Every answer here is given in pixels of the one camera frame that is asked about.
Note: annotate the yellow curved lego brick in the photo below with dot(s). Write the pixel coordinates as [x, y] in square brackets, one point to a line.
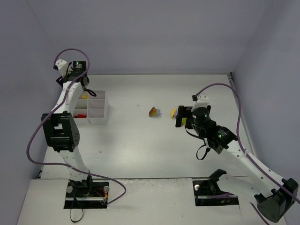
[173, 113]

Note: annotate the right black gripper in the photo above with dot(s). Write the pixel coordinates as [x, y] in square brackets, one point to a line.
[182, 116]

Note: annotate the brown sloped lego brick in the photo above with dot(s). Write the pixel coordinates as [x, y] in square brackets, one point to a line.
[153, 112]

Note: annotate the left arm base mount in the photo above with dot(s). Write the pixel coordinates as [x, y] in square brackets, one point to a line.
[93, 197]

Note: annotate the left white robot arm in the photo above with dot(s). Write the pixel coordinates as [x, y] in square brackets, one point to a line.
[60, 129]

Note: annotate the right white compartment tray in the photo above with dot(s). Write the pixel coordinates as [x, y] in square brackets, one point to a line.
[98, 108]

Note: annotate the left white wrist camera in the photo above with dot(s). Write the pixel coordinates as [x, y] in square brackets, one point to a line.
[62, 66]

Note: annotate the large red lego brick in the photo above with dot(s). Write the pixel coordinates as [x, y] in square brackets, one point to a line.
[82, 116]

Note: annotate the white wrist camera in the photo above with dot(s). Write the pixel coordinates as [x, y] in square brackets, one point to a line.
[62, 66]
[202, 101]

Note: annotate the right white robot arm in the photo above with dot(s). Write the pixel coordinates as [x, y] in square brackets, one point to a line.
[272, 194]

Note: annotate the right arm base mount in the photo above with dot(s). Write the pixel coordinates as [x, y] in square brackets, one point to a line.
[208, 193]

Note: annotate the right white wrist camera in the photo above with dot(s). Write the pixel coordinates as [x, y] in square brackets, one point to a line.
[202, 101]

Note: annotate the small green lego brick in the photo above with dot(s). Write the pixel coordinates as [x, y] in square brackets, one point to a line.
[183, 122]

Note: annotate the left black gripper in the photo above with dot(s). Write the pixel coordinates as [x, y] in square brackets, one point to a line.
[60, 79]

